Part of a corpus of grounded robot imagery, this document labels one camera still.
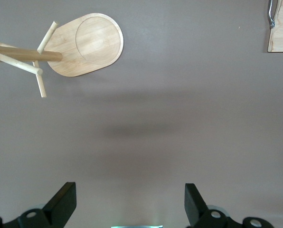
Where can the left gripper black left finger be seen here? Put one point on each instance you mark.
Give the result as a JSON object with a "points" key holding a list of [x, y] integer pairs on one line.
{"points": [[56, 209]]}

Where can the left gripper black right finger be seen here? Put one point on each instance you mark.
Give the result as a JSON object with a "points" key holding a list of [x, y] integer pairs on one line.
{"points": [[196, 209]]}

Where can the wooden mug rack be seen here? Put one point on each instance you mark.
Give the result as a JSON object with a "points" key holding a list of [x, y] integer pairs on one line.
{"points": [[94, 45]]}

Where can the brown table cover sheet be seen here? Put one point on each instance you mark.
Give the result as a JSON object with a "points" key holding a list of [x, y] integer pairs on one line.
{"points": [[155, 118]]}

